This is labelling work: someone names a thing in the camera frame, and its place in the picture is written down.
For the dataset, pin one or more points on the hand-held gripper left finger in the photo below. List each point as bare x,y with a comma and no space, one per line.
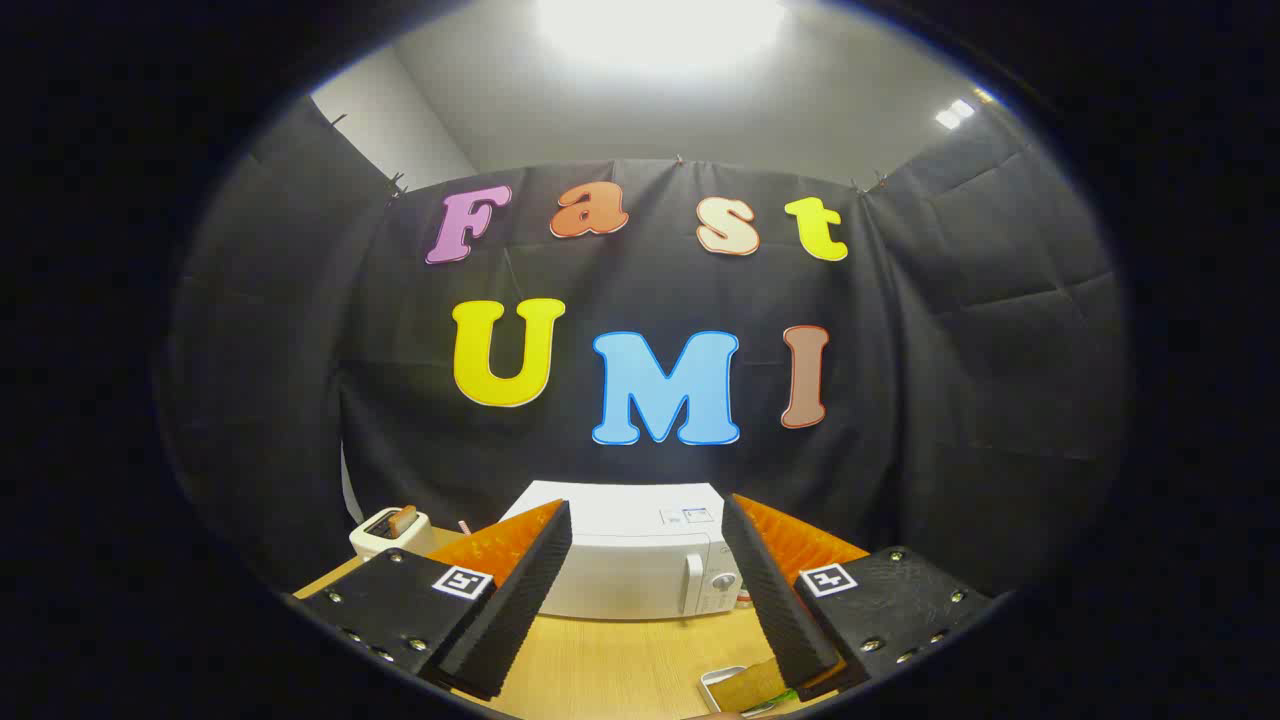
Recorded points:
520,610

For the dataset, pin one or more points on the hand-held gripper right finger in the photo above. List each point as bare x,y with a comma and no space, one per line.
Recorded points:
778,610

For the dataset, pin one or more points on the brown bread lettuce sandwich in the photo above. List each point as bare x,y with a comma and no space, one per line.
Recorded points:
745,686

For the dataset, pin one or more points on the white microwave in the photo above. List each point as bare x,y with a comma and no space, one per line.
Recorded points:
630,560

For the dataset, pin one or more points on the white rectangular dish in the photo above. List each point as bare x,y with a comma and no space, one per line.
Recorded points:
712,684

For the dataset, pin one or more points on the toast slice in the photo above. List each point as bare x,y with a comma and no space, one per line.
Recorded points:
403,519

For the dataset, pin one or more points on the white toaster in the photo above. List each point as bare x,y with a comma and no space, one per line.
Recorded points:
372,542

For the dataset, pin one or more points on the small ceiling light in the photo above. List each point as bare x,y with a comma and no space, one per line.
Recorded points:
955,112

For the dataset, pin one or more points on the large ceiling light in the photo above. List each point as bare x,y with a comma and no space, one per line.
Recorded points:
660,30

